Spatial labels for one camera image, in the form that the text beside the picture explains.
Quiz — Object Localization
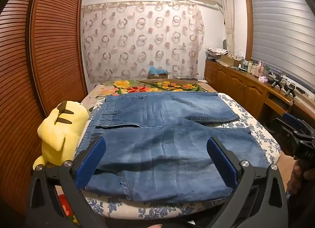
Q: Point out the small blue object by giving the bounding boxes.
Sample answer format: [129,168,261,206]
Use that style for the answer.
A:
[148,72,169,79]

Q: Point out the person's right hand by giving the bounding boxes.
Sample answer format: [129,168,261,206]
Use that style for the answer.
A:
[287,158,308,195]

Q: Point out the long wooden cabinet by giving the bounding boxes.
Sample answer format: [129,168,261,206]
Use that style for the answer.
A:
[204,59,315,130]

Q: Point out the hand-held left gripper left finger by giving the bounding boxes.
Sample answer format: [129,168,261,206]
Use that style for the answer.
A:
[26,137,116,228]

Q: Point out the open cardboard box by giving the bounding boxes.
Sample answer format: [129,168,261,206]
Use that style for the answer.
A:
[220,54,243,67]

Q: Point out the circle patterned sheer curtain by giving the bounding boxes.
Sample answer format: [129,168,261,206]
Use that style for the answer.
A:
[81,0,205,83]

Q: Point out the wooden louvered wardrobe door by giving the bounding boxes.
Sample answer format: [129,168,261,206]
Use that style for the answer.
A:
[0,0,48,219]
[30,0,89,118]

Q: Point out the grey striped window blind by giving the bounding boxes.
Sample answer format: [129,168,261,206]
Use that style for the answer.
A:
[250,0,315,93]

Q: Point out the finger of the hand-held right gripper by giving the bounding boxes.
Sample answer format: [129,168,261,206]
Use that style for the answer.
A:
[272,118,299,145]
[282,112,311,134]

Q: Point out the blue floral white cushion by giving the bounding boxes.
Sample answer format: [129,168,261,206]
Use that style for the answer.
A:
[53,93,281,221]

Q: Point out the stack of papers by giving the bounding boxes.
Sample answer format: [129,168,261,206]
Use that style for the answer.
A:
[205,47,229,61]

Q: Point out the yellow plush toy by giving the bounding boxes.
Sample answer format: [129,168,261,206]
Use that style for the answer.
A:
[33,100,89,171]

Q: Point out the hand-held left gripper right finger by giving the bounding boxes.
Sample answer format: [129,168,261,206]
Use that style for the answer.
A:
[206,135,288,228]

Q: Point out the beige flowered blanket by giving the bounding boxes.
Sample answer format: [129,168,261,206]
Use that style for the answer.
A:
[81,79,217,105]

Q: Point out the blue denim pants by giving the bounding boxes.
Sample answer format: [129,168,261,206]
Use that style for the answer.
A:
[84,92,270,204]

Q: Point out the beige tied window curtain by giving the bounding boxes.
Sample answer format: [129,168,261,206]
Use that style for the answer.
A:
[220,0,237,53]

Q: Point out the black device on stand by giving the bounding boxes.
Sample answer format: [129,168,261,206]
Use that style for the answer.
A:
[271,76,283,88]
[285,83,297,98]

